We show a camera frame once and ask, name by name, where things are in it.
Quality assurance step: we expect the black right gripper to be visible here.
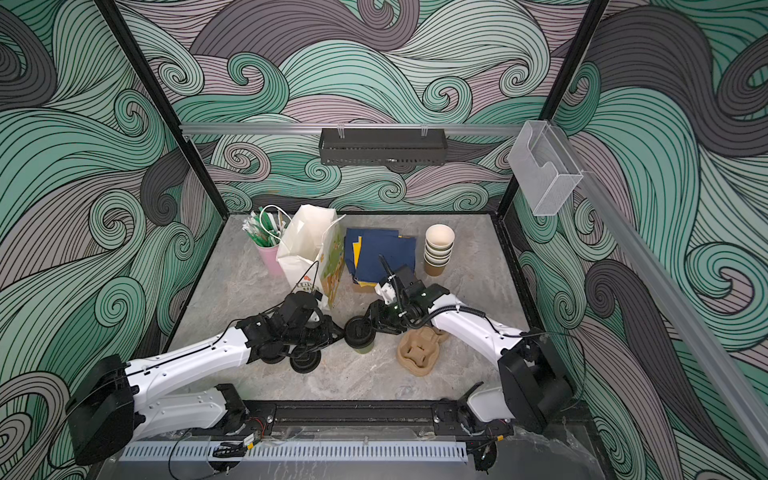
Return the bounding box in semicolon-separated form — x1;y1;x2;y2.
357;297;414;334

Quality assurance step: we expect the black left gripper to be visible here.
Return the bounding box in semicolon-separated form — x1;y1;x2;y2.
285;316;350;352

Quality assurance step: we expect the green paper coffee cup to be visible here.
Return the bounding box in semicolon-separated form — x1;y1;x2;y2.
350;340;374;355

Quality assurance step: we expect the black coffee cup lid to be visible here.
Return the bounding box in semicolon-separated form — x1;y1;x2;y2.
258;343;290;365

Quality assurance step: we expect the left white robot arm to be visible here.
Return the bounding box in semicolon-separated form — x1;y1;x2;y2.
66;291;344;466

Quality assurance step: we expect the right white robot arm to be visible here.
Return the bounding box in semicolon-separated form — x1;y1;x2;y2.
363;264;576;436

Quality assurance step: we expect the white paper takeout bag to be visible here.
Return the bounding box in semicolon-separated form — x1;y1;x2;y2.
277;205;344;309

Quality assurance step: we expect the brown pulp cup carrier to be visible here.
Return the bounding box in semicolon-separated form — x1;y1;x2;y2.
396;327;451;377

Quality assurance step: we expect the dark blue napkin stack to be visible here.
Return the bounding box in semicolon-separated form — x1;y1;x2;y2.
344;228;416;284

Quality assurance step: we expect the pink straw holder cup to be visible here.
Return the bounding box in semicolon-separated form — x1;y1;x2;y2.
256;245;284;277

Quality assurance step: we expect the stack of paper cups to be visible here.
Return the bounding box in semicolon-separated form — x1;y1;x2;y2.
424;224;456;277

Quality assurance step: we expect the bundle of wrapped straws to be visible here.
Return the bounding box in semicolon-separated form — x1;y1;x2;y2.
242;205;292;248

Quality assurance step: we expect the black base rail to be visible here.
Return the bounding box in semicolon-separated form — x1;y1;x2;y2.
244;399;471;433

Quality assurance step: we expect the black wall-mounted tray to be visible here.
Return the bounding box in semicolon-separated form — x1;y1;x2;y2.
318;129;448;166

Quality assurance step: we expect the clear acrylic wall holder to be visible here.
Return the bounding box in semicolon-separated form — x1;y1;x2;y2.
507;120;583;217

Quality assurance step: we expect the grey aluminium rail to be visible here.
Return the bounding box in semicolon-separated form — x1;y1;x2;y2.
179;122;523;137

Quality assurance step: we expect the black enclosure corner post left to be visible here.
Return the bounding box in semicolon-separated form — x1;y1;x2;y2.
94;0;229;220

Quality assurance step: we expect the black enclosure corner post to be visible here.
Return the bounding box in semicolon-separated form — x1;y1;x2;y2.
94;0;229;220
498;1;609;216

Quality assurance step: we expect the black enclosure corner post right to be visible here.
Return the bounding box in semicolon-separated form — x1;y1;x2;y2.
498;1;609;216

